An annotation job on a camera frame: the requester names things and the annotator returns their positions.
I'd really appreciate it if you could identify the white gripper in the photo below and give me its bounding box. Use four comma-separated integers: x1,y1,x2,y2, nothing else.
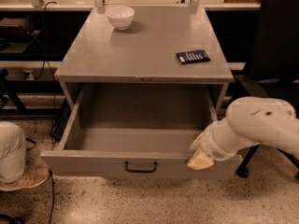
187,120,239,170

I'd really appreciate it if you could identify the grey top drawer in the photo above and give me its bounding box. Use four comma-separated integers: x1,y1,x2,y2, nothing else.
41,83,242,179

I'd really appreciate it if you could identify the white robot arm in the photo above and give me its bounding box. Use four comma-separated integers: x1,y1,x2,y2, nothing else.
188,96,299,170

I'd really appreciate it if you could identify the grey drawer cabinet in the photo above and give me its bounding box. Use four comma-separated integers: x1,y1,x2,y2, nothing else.
55,5,233,104

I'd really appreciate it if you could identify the dark blue snack packet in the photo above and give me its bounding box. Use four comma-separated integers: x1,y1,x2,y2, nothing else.
176,49,210,65

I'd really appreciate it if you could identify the black office chair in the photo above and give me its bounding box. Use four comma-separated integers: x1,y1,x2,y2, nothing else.
227,0,299,181

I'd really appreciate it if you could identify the tan sneaker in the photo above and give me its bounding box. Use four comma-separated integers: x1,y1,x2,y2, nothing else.
0,168,50,192

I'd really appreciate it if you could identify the white ceramic bowl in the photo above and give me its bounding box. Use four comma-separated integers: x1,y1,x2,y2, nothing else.
106,6,135,30

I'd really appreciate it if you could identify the beige trousers leg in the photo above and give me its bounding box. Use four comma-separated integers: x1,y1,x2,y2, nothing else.
0,121,26,183

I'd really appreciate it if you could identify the wall power outlet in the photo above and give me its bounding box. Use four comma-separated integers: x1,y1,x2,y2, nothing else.
23,70,35,80

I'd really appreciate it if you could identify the black cable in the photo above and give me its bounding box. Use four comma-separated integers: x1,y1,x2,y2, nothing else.
25,1,64,224

